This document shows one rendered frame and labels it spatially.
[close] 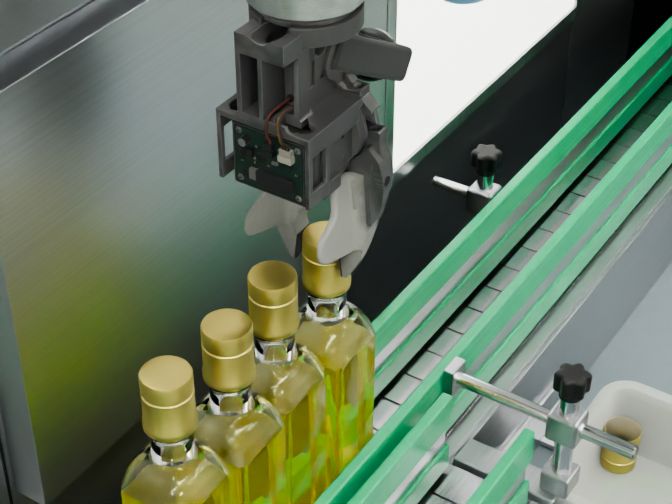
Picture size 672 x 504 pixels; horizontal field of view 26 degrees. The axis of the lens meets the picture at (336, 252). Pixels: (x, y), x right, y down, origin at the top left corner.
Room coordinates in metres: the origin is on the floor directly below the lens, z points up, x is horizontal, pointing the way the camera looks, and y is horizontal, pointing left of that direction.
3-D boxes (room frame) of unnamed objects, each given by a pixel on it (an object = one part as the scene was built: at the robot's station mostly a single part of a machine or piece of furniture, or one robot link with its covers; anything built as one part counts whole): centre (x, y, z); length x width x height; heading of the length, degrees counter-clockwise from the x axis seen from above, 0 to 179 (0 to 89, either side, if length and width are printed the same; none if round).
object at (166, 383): (0.67, 0.11, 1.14); 0.04 x 0.04 x 0.04
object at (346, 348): (0.82, 0.01, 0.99); 0.06 x 0.06 x 0.21; 57
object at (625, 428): (0.98, -0.27, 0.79); 0.04 x 0.04 x 0.04
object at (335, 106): (0.79, 0.02, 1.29); 0.09 x 0.08 x 0.12; 147
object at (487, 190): (1.17, -0.13, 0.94); 0.07 x 0.04 x 0.13; 57
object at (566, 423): (0.85, -0.16, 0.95); 0.17 x 0.03 x 0.12; 57
